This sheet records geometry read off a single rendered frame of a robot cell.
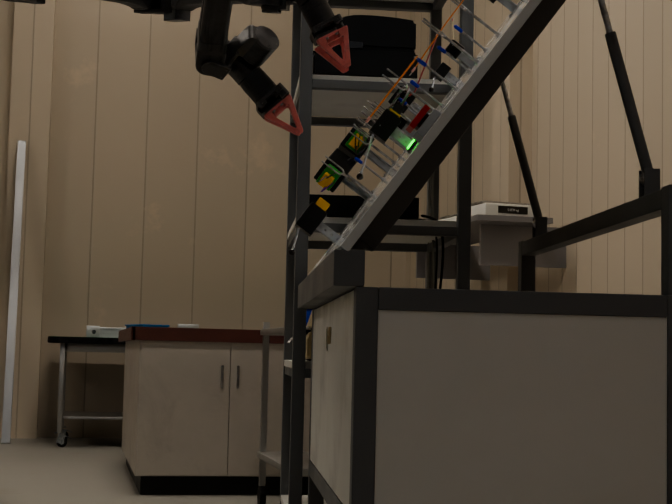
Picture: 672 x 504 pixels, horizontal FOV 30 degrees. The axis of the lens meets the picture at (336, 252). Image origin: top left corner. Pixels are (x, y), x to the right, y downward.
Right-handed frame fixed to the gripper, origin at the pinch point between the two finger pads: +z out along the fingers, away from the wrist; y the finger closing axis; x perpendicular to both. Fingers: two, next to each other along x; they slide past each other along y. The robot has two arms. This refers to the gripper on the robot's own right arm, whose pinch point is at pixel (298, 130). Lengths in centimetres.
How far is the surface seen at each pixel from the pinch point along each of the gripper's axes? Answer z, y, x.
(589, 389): 71, -33, -4
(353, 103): -5, 125, -31
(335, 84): -10, 93, -26
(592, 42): 38, 397, -189
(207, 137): -101, 741, -20
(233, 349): 30, 348, 57
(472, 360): 53, -33, 8
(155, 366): 12, 342, 89
